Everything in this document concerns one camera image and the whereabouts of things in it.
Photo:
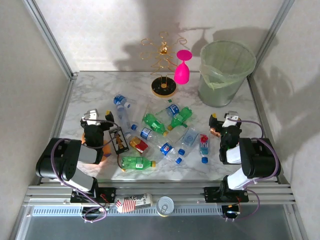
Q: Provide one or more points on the plain clear plastic bottle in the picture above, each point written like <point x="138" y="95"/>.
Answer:
<point x="123" y="117"/>

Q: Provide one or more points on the orange plush toy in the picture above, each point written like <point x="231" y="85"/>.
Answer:
<point x="107" y="150"/>

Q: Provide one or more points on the short bottle blue label white cap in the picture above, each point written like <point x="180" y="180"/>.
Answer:
<point x="119" y="99"/>

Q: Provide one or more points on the Fiji water bottle blue cap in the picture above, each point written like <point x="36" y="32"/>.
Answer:
<point x="204" y="146"/>

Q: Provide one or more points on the clear bottle pale blue label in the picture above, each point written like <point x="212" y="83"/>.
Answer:
<point x="188" y="138"/>

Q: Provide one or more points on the green plastic bottle yellow cap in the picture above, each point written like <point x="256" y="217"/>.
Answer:
<point x="181" y="116"/>
<point x="153" y="123"/>
<point x="137" y="163"/>

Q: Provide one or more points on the clear bottle blue label blue cap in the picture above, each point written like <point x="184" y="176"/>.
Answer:
<point x="145" y="133"/>

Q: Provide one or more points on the bottle with red yellow label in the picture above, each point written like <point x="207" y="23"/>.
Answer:
<point x="138" y="144"/>

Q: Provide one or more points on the clear bottle dark blue label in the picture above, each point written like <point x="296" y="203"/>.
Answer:
<point x="172" y="109"/>

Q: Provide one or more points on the clear Pepsi bottle blue cap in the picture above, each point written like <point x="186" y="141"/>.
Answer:
<point x="167" y="149"/>

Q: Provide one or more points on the left silver black robot arm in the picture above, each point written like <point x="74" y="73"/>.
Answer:
<point x="57" y="162"/>

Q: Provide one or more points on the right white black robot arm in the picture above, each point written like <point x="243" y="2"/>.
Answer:
<point x="260" y="160"/>

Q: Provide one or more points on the grey metal waste bin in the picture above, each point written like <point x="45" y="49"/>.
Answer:
<point x="220" y="98"/>

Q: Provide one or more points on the copper coloured shiny object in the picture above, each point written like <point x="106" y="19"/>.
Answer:
<point x="214" y="132"/>

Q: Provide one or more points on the battery lead with yellow plug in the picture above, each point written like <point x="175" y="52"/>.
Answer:
<point x="123" y="170"/>

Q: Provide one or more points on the pink plastic wine glass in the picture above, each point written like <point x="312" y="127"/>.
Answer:
<point x="181" y="73"/>

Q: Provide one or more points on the small controller circuit board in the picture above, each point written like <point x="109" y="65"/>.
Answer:
<point x="103" y="209"/>
<point x="231" y="212"/>

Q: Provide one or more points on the striped popcorn box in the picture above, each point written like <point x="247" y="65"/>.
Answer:
<point x="130" y="203"/>

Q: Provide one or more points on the tin can with pull tab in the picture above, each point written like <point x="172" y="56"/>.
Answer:
<point x="165" y="203"/>

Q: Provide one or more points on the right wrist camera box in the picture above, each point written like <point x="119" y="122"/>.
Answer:
<point x="231" y="120"/>

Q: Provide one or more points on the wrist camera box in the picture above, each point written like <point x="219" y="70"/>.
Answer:
<point x="231" y="120"/>
<point x="92" y="115"/>

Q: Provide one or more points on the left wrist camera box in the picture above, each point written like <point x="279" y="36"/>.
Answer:
<point x="92" y="115"/>

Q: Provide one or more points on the aluminium table side rail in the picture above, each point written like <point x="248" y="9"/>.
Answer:
<point x="60" y="125"/>
<point x="255" y="92"/>

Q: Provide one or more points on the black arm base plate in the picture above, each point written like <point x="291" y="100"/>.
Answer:
<point x="111" y="193"/>
<point x="211" y="193"/>

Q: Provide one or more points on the aluminium front mounting rail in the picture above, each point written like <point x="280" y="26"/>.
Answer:
<point x="180" y="195"/>

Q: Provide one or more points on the aluminium frame upright post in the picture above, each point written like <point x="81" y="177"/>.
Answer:
<point x="271" y="37"/>
<point x="50" y="37"/>

